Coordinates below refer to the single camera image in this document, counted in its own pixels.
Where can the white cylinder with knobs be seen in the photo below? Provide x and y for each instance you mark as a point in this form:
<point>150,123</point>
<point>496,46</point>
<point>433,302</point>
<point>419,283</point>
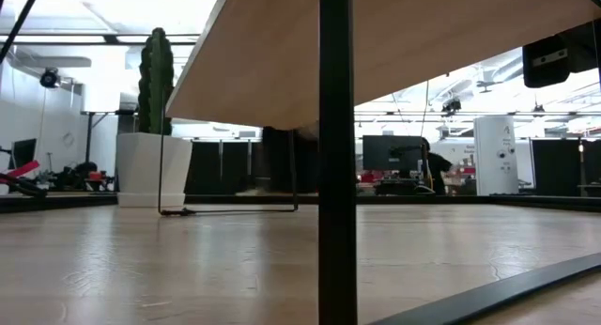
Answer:
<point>495,156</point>

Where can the black partition panel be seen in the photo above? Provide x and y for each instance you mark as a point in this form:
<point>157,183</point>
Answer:
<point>556,167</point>
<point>206,167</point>

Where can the black computer monitor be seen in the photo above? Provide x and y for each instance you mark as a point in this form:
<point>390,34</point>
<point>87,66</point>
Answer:
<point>392,152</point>

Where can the small black monitor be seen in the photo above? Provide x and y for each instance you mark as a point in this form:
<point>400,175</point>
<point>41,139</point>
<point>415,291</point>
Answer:
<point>23,153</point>

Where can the black diagonal frame strut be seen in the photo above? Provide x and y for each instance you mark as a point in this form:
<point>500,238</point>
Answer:
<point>19,26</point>

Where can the wooden cutting board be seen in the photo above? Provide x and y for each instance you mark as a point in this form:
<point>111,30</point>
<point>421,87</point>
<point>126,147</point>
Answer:
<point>375,43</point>

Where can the red and black machine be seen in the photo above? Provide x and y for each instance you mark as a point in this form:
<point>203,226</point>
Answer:
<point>21,179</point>

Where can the black ceiling lamp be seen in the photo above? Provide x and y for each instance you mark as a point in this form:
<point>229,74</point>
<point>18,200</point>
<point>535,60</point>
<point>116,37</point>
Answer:
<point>49,78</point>

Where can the black aluminium table frame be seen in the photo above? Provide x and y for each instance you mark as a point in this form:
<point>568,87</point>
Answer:
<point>516,287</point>

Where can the person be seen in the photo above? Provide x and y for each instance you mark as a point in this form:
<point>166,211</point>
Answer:
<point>436,172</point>

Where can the white hexagonal plant pot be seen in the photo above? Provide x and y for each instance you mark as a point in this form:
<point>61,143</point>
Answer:
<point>141,170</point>

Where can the green cactus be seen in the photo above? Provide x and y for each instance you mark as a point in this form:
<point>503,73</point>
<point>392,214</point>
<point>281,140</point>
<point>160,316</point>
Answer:
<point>157,81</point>

